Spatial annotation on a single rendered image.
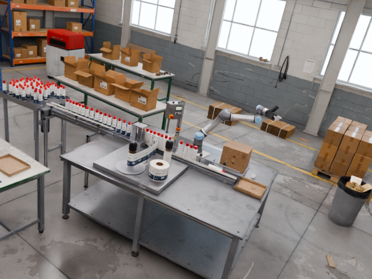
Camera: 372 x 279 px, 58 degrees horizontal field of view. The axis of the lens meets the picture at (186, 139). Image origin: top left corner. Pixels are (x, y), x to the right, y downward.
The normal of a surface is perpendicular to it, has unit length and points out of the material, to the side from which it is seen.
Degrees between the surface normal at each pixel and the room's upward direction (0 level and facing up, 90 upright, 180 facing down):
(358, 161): 90
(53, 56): 90
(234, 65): 90
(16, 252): 0
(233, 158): 90
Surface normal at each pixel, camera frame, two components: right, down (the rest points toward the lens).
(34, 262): 0.17, -0.90
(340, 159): -0.56, 0.28
